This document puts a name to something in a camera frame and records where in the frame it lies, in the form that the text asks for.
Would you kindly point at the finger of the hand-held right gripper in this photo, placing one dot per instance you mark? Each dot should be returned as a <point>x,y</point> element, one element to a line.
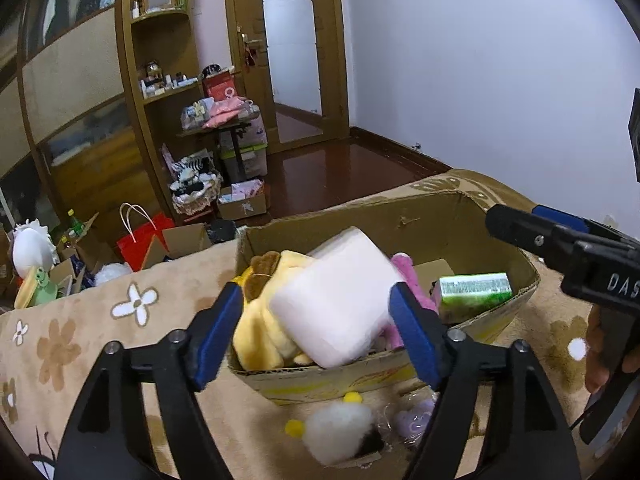
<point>565,216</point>
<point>515,230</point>

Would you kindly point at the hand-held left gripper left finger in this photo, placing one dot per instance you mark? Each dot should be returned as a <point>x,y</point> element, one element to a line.
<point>220,332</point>

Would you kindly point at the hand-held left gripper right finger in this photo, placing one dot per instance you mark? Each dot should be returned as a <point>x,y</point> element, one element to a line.
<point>415,336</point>

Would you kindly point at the yellow plush toy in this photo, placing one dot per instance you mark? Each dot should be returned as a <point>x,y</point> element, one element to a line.
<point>260,325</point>

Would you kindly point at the printed cardboard box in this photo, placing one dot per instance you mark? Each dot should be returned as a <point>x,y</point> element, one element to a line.
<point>450,215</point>

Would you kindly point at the green tissue packet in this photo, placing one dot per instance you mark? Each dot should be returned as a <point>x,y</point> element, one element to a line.
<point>475,291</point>

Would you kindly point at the pink plush bear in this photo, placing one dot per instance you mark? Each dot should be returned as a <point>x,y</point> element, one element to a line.
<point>401,264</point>

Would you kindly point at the white soft pillow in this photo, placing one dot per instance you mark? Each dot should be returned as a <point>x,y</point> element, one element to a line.
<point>335,300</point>

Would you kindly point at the person's right hand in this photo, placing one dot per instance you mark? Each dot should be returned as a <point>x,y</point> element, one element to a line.
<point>595,355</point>

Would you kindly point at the purple toy in clear bag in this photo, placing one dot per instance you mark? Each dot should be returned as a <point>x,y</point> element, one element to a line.
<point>412,417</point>

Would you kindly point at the open empty cardboard box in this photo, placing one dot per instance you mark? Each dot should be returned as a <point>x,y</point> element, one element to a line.
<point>182,240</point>

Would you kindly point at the white fluffy toy yellow pompoms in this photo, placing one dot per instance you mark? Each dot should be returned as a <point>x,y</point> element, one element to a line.
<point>335,430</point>

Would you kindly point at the small flat cardboard box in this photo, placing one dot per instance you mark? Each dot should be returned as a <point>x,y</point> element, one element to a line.
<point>245,207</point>

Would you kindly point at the basket of socks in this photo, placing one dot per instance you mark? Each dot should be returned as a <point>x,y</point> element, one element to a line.
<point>195,202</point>

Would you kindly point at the cardboard box with bottles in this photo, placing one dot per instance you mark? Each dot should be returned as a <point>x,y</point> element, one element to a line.
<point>95,255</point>

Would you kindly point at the clear storage bin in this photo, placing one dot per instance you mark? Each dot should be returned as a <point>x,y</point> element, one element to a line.
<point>252,160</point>

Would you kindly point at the small side table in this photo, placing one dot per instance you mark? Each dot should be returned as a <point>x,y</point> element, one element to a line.
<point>239,155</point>

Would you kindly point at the green frog toy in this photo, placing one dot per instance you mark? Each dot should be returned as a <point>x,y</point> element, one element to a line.
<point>42,290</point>

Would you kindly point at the green bottle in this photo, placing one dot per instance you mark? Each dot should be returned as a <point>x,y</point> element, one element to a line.
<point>73,221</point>

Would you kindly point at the white round plush toy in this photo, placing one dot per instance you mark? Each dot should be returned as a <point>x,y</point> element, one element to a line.
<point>32,250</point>

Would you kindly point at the pink cloth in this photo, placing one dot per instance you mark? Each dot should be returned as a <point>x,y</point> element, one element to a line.
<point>225,110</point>

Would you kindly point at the red paper bag white print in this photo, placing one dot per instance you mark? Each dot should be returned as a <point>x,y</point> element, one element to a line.
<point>220,91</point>

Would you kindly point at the wooden door with glass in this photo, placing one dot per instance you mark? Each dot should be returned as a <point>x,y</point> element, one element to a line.
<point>335,60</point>

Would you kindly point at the wooden wardrobe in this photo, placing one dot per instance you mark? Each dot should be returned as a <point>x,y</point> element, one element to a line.
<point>70,75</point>

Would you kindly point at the wooden corner shelf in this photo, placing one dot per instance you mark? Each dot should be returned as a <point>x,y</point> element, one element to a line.
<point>165,15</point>

